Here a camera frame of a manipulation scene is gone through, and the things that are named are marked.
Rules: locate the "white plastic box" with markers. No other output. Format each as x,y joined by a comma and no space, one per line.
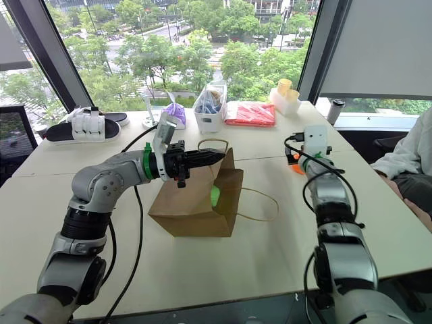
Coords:
285,104

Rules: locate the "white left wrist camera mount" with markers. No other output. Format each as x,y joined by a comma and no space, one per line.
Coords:
161,135

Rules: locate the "yellow plastic cup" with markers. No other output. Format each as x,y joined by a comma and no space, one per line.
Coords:
284,87
293,95

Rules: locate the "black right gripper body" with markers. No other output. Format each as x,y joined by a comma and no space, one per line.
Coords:
290,156

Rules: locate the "grey roller blind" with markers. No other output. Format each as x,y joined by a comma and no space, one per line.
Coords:
381,47

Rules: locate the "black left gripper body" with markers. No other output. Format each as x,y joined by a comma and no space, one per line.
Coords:
175,162

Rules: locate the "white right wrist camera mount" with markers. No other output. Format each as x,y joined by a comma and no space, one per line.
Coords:
316,138

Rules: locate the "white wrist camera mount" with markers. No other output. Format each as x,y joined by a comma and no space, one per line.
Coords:
161,135
316,138

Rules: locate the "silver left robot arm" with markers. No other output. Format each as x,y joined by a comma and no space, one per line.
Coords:
101,182

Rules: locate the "orange plush toy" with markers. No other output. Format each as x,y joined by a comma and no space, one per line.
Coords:
298,168

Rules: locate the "green wrist clamp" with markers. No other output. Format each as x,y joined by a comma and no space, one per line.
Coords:
146,163
317,155

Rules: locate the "person in white shirt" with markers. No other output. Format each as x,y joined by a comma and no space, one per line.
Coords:
413,158

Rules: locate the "green right wrist clamp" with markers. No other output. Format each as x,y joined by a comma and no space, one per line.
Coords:
317,155

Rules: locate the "grey thermos bottle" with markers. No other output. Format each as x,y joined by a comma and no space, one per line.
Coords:
335,113

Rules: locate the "black mesh chair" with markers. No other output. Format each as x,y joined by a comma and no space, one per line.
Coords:
15,135

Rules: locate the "blue items in clear bag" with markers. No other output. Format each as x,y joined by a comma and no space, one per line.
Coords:
207,104

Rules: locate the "brown paper bag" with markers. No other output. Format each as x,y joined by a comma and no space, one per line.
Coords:
192,209

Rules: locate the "green plush toy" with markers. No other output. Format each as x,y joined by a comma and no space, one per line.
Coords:
215,196

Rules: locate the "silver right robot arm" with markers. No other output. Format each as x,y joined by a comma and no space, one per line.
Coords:
341,243

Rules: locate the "dark window frame post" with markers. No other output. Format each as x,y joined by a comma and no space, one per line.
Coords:
324,50
50,50

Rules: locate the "red plastic packet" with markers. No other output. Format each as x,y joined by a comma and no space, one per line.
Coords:
251,114

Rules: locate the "white round-base stand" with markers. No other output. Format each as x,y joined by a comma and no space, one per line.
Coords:
149,118

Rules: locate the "white plastic basket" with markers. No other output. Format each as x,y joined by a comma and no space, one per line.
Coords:
209,123

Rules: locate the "purple plastic bag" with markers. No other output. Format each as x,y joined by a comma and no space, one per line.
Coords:
175,114

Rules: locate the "black and white sandal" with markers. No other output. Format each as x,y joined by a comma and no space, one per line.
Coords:
84,130
121,118

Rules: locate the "green left wrist clamp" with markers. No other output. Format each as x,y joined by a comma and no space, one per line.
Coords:
146,163

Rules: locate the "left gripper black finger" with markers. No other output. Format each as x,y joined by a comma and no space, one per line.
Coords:
206,154
202,162

